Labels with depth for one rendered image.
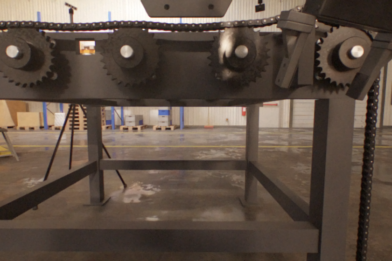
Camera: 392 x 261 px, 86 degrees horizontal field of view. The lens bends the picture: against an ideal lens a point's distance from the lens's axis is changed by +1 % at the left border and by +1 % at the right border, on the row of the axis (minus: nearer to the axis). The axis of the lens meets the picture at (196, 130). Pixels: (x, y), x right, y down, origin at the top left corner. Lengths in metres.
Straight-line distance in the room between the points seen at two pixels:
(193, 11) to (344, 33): 0.42
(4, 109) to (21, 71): 10.55
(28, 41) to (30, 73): 0.09
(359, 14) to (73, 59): 0.68
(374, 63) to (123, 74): 0.54
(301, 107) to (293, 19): 10.37
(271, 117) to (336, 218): 9.47
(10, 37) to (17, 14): 12.50
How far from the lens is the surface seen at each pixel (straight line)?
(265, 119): 10.10
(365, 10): 0.38
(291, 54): 0.36
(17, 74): 0.78
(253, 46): 0.61
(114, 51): 0.62
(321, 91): 0.74
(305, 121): 10.80
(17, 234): 0.92
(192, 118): 9.68
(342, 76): 0.72
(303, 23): 0.35
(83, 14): 11.71
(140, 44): 0.61
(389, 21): 0.41
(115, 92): 0.69
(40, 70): 0.74
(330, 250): 0.85
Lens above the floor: 0.70
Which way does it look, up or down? 5 degrees down
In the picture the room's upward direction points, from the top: straight up
